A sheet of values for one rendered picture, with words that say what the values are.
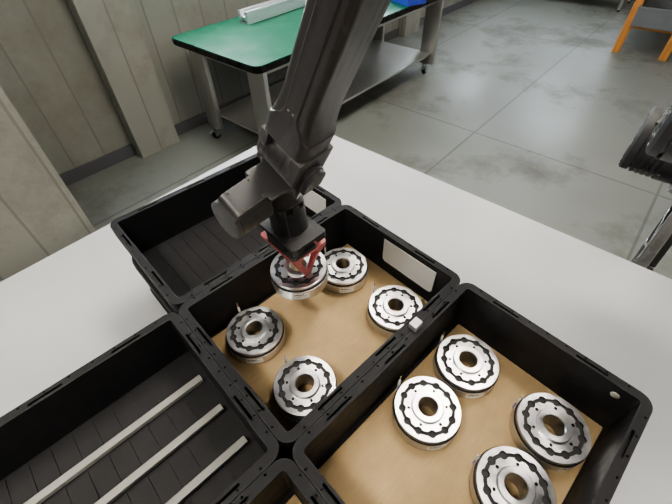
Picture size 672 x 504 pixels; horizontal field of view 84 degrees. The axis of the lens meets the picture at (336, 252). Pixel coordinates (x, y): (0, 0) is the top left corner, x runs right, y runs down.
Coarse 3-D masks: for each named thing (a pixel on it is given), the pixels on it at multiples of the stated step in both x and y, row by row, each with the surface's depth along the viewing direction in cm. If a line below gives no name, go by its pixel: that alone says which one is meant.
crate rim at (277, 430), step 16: (336, 208) 79; (352, 208) 79; (320, 224) 76; (368, 224) 76; (400, 240) 72; (272, 256) 71; (416, 256) 70; (240, 272) 67; (448, 272) 67; (208, 288) 65; (448, 288) 64; (192, 304) 63; (432, 304) 62; (192, 320) 60; (208, 336) 58; (400, 336) 58; (208, 352) 57; (384, 352) 56; (224, 368) 56; (368, 368) 54; (240, 384) 53; (352, 384) 53; (256, 400) 53; (336, 400) 51; (272, 416) 50; (320, 416) 50; (272, 432) 48; (288, 432) 48; (304, 432) 48; (288, 448) 49
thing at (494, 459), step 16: (496, 448) 53; (512, 448) 53; (480, 464) 51; (496, 464) 51; (512, 464) 51; (528, 464) 52; (480, 480) 50; (544, 480) 50; (480, 496) 49; (496, 496) 49; (544, 496) 49
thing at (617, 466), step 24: (456, 288) 64; (432, 312) 61; (504, 312) 61; (408, 336) 58; (552, 336) 57; (384, 360) 55; (576, 360) 55; (360, 384) 53; (624, 384) 52; (336, 408) 50; (648, 408) 50; (312, 432) 48; (624, 456) 46; (312, 480) 45
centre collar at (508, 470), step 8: (504, 472) 50; (512, 472) 50; (520, 472) 50; (496, 480) 50; (504, 480) 50; (528, 480) 50; (504, 488) 49; (528, 488) 49; (504, 496) 48; (512, 496) 49; (528, 496) 48
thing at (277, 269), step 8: (280, 256) 68; (320, 256) 68; (272, 264) 67; (280, 264) 67; (320, 264) 67; (272, 272) 66; (280, 272) 66; (312, 272) 65; (320, 272) 65; (280, 280) 64; (288, 280) 64; (296, 280) 64; (304, 280) 64; (312, 280) 64; (320, 280) 65; (288, 288) 63; (296, 288) 63; (304, 288) 63
